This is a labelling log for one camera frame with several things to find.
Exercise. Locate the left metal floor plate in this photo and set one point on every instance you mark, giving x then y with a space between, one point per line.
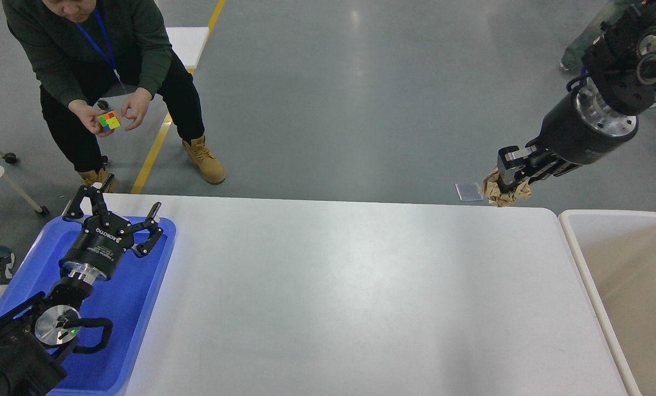
469 192

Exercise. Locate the person in dark green sweater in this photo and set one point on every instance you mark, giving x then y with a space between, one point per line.
79 49

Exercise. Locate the brown paper ball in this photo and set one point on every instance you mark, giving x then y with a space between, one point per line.
496 196

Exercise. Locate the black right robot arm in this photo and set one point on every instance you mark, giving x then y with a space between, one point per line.
622 62

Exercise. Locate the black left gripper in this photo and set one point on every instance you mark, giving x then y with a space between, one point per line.
98 246

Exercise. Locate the white foam board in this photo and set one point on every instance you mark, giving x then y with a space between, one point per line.
188 43

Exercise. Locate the beige plastic bin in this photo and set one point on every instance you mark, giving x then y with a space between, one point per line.
615 252

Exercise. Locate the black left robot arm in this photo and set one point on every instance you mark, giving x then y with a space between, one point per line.
73 317

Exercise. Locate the person's left hand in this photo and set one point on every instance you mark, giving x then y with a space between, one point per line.
136 107

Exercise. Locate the colourful puzzle cube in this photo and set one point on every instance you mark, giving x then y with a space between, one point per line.
109 121

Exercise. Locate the person in jeans background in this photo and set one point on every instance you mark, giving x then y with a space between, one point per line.
609 14

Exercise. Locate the blue plastic tray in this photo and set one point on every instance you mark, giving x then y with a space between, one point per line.
127 299

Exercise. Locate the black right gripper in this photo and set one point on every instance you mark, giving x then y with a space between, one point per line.
579 130

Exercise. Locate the person's right hand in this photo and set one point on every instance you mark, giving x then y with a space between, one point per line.
88 116

